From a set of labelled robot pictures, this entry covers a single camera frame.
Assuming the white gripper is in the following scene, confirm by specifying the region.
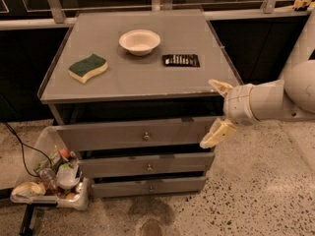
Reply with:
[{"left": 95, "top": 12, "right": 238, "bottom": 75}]
[{"left": 200, "top": 79, "right": 258, "bottom": 148}]

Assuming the black stand base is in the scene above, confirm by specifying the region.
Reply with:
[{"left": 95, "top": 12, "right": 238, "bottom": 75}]
[{"left": 19, "top": 205, "right": 35, "bottom": 236}]

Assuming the grey top drawer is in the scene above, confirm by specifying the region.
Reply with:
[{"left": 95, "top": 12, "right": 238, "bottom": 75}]
[{"left": 55, "top": 117, "right": 216, "bottom": 151}]

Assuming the grey drawer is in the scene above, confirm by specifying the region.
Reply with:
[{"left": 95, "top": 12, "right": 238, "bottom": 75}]
[
  {"left": 92, "top": 176, "right": 206, "bottom": 198},
  {"left": 55, "top": 117, "right": 216, "bottom": 151},
  {"left": 78, "top": 152, "right": 215, "bottom": 178}
]

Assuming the yellow object on ledge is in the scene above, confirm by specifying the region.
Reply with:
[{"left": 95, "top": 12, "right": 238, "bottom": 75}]
[{"left": 292, "top": 0, "right": 312, "bottom": 11}]

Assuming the metal window railing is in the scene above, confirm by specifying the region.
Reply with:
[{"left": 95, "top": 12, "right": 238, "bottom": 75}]
[{"left": 0, "top": 0, "right": 297, "bottom": 30}]

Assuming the grey bottom drawer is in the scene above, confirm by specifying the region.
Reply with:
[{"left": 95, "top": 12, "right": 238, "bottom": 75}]
[{"left": 92, "top": 176, "right": 206, "bottom": 198}]

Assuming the grey middle drawer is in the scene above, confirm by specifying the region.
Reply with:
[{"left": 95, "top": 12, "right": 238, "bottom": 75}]
[{"left": 78, "top": 152, "right": 215, "bottom": 178}]

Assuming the black cable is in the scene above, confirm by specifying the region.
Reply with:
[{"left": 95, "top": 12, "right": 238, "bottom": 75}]
[{"left": 2, "top": 121, "right": 53, "bottom": 179}]

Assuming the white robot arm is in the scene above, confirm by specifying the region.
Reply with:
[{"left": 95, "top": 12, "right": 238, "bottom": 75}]
[{"left": 200, "top": 11, "right": 315, "bottom": 148}]

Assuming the grey drawer cabinet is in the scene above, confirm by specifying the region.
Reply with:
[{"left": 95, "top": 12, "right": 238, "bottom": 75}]
[{"left": 38, "top": 10, "right": 241, "bottom": 184}]

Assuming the clear plastic bin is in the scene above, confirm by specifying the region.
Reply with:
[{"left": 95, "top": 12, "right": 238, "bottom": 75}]
[{"left": 10, "top": 126, "right": 89, "bottom": 210}]

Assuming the white paper bowl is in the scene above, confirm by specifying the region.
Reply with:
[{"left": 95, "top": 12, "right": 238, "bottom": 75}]
[{"left": 119, "top": 29, "right": 160, "bottom": 56}]

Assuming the banana peel in bin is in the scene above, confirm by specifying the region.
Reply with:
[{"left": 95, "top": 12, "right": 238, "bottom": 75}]
[{"left": 12, "top": 182, "right": 46, "bottom": 198}]

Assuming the green yellow sponge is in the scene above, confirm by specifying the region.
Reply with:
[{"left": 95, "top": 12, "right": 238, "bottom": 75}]
[{"left": 68, "top": 54, "right": 107, "bottom": 84}]

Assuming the black snack packet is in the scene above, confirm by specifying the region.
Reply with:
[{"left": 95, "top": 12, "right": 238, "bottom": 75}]
[{"left": 162, "top": 54, "right": 200, "bottom": 67}]

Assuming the white cup in bin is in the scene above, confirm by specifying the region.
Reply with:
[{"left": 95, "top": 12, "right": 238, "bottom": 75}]
[{"left": 56, "top": 168, "right": 80, "bottom": 190}]

